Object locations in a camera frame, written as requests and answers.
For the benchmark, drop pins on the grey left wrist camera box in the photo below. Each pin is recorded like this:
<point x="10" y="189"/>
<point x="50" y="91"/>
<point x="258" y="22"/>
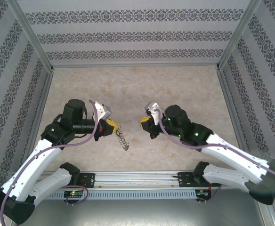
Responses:
<point x="103" y="110"/>

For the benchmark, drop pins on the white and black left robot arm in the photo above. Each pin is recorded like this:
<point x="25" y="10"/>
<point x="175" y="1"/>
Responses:
<point x="48" y="181"/>

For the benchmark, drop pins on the grey metal base plate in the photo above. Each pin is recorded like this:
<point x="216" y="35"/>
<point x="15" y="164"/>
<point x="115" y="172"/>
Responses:
<point x="137" y="214"/>

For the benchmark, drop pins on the small circuit board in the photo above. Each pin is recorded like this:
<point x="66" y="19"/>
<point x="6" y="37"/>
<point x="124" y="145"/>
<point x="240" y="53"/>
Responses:
<point x="75" y="193"/>
<point x="203" y="192"/>

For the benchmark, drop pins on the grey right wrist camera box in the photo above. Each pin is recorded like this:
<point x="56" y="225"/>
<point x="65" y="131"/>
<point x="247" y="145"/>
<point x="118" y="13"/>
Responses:
<point x="154" y="110"/>

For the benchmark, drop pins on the aluminium frame rail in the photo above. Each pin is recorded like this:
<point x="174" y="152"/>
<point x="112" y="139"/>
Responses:
<point x="135" y="66"/>

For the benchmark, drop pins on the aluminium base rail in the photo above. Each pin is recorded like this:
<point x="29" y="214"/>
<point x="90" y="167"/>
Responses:
<point x="137" y="180"/>

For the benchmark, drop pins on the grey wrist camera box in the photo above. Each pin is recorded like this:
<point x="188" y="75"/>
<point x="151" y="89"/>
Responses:
<point x="103" y="110"/>
<point x="154" y="110"/>

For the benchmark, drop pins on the aluminium frame post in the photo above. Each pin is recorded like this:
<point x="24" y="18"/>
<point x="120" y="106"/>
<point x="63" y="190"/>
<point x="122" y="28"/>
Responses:
<point x="238" y="33"/>
<point x="29" y="33"/>

